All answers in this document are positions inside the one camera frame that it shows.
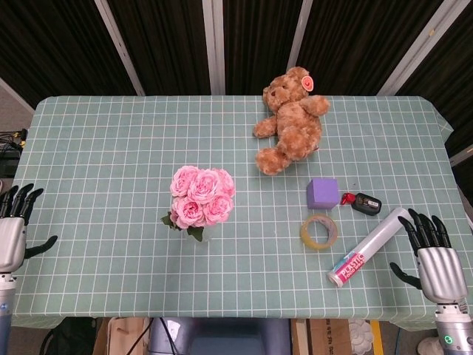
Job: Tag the purple foam cube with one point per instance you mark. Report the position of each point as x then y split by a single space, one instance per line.
322 194

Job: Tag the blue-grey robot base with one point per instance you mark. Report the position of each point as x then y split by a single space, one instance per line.
229 338

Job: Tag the pink rose bouquet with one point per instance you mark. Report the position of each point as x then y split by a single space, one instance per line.
201 192

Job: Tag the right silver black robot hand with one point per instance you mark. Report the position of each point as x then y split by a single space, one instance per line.
441 273

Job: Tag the small black bottle red cap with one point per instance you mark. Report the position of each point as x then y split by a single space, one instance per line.
366 203

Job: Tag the brown teddy bear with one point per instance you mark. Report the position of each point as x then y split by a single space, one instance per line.
295 125

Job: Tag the green grid-patterned table mat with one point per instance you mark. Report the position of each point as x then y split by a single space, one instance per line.
111 277

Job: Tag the grey aluminium frame post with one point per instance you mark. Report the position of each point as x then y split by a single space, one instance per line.
417 44
298 37
214 44
120 46

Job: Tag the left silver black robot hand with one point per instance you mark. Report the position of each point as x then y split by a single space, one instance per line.
11 240

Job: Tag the yellowish adhesive tape roll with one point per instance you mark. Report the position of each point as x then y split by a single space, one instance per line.
308 238

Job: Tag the plastic food wrap roll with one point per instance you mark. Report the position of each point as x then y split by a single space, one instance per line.
373 244

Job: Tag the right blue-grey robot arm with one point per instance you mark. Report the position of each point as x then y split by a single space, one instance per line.
452 329

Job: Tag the black bag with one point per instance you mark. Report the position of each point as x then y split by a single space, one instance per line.
70 338

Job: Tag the light wooden plank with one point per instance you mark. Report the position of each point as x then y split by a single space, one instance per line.
299 338

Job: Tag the light wooden panel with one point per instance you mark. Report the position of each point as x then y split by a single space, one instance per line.
122 340

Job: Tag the brown cardboard box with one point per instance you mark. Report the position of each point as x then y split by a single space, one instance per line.
329 338

